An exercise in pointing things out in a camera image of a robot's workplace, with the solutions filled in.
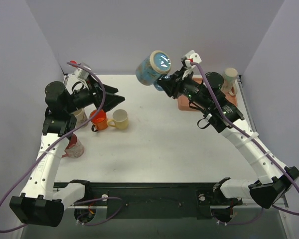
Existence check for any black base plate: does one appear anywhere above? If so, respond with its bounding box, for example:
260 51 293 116
73 183 242 223

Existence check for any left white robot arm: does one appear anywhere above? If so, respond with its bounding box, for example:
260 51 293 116
9 76 125 227

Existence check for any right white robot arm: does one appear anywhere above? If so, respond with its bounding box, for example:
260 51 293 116
157 71 299 209

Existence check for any yellow mug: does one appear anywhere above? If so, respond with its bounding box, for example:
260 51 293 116
107 109 129 130

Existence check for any pink plastic tray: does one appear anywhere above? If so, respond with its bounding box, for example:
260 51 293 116
176 77 240 112

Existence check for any cream floral mug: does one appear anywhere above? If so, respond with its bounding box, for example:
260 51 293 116
72 108 88 128

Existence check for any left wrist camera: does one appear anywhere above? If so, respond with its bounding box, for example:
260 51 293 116
74 63 91 81

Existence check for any cream green mug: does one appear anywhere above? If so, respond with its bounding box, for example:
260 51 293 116
221 68 238 96

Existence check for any orange mug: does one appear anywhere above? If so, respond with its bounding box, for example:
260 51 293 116
90 110 108 132

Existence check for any blue-bottom cartoon mug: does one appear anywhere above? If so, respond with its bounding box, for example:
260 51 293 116
135 50 171 92

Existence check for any aluminium rail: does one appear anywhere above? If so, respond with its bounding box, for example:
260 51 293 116
19 186 289 209

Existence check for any pink cartoon mug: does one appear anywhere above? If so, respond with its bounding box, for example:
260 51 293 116
62 134 85 158

